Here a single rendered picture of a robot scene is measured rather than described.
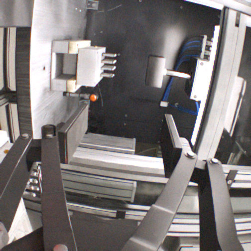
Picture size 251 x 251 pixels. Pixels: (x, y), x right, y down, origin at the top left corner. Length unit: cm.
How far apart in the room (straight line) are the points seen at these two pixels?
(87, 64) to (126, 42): 33
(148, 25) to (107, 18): 16
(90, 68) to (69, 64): 10
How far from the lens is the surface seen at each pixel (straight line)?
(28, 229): 65
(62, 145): 16
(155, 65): 57
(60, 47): 53
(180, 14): 84
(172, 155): 16
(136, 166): 48
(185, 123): 91
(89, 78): 53
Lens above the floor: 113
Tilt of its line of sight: 1 degrees down
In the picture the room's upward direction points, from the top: 98 degrees clockwise
